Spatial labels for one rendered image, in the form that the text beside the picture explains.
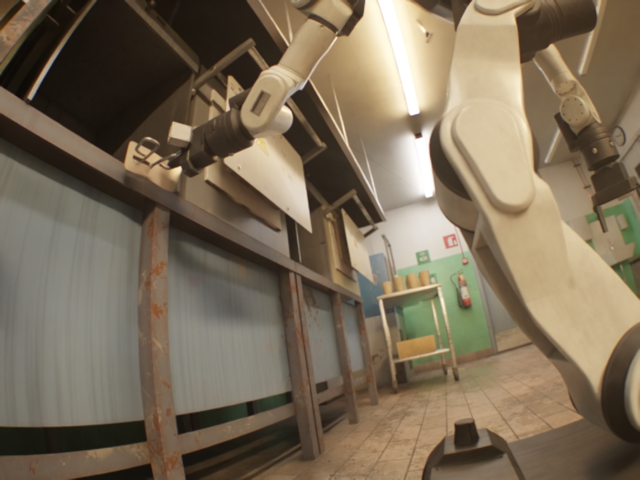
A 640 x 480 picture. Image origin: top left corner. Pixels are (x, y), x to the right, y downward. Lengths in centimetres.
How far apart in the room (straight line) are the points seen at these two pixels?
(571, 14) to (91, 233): 107
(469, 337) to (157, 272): 427
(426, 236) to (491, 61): 443
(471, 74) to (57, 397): 86
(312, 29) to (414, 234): 444
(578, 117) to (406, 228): 434
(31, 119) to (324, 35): 57
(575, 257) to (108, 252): 81
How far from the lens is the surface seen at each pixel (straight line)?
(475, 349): 465
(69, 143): 72
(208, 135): 65
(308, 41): 61
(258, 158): 109
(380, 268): 380
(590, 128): 79
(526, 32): 65
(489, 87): 49
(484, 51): 54
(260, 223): 122
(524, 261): 35
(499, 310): 474
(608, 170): 77
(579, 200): 554
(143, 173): 76
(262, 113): 58
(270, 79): 59
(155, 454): 76
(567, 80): 83
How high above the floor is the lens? 41
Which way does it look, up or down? 22 degrees up
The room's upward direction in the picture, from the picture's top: 9 degrees counter-clockwise
